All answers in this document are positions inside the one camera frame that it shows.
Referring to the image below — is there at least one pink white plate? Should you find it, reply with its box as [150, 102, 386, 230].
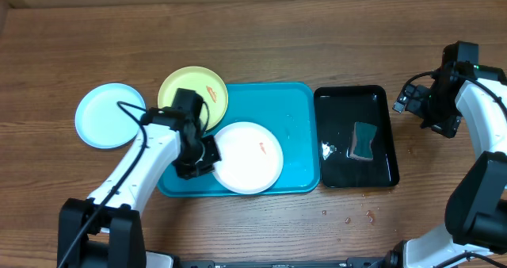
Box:
[213, 121, 284, 194]

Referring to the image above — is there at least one green scrubbing sponge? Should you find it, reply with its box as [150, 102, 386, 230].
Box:
[349, 122, 377, 161]

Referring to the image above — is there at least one light blue plate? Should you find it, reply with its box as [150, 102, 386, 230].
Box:
[74, 83, 146, 149]

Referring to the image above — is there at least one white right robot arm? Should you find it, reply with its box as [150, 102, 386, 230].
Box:
[374, 61, 506, 267]

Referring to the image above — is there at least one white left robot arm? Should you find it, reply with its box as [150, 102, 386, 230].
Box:
[57, 105, 219, 268]

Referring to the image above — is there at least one black water tray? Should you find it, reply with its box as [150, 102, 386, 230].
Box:
[314, 85, 400, 188]

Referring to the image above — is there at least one teal serving tray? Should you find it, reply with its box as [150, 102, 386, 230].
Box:
[158, 82, 320, 197]

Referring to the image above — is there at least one yellow plate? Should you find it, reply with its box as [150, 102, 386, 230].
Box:
[158, 66, 229, 131]

